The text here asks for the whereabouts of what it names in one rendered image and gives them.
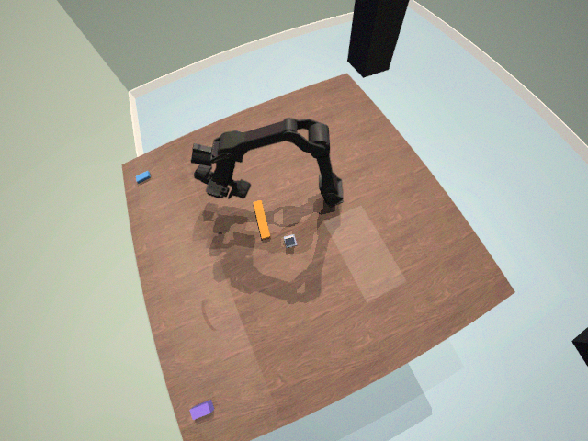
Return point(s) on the blue rectangular block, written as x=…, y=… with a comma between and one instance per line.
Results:
x=143, y=176

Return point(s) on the purple rectangular block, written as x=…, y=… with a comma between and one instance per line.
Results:
x=201, y=409

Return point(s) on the orange bar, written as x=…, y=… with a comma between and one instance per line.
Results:
x=261, y=218

